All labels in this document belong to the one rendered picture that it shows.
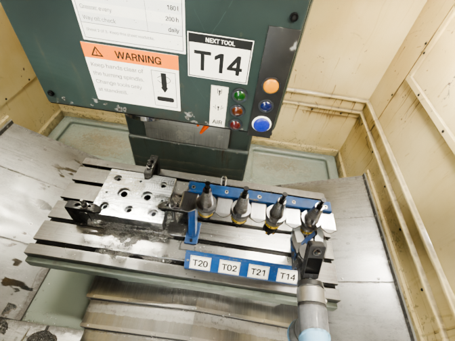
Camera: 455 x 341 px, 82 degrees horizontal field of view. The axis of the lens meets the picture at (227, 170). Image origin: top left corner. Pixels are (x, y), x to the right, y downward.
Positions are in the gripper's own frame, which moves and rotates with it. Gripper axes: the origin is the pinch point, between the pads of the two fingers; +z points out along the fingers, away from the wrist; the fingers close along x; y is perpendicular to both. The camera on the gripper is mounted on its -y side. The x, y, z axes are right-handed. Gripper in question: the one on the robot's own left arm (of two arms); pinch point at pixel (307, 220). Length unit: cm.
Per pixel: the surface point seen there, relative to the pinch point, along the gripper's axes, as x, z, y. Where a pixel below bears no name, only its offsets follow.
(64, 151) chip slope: -125, 51, 48
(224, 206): -27.3, -0.7, -2.6
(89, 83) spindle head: -55, -6, -45
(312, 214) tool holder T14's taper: -1.2, -2.0, -7.7
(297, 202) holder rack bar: -4.1, 4.1, -3.6
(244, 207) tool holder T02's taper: -21.5, -2.6, -6.7
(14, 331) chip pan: -101, -37, 54
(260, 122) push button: -23.4, -6.7, -42.5
